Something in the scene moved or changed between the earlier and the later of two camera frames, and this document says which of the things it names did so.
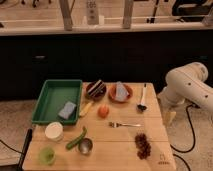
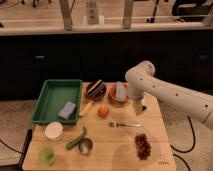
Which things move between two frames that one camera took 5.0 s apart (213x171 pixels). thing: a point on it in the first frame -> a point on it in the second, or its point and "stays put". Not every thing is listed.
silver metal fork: [116, 124] stays put
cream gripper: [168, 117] -> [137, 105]
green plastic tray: [58, 101] stays put
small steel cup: [85, 146] stays put
